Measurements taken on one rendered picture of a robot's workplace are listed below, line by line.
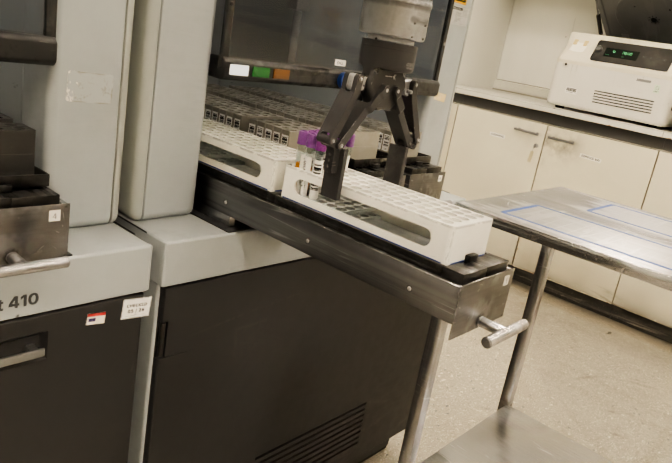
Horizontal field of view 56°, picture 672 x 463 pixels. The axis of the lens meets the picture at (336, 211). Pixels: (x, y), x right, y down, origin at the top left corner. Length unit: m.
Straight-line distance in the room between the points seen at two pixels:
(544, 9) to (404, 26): 3.20
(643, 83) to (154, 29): 2.47
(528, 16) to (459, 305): 3.38
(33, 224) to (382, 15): 0.49
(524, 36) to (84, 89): 3.36
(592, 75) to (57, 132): 2.64
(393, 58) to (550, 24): 3.17
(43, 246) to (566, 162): 2.69
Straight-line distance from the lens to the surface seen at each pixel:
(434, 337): 1.17
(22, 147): 0.88
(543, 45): 3.98
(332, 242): 0.86
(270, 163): 0.96
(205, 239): 0.97
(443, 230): 0.77
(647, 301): 3.17
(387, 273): 0.80
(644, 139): 3.15
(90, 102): 0.92
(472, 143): 3.43
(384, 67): 0.84
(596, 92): 3.18
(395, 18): 0.83
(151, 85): 0.96
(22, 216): 0.82
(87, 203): 0.96
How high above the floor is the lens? 1.06
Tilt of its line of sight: 15 degrees down
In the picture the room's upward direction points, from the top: 10 degrees clockwise
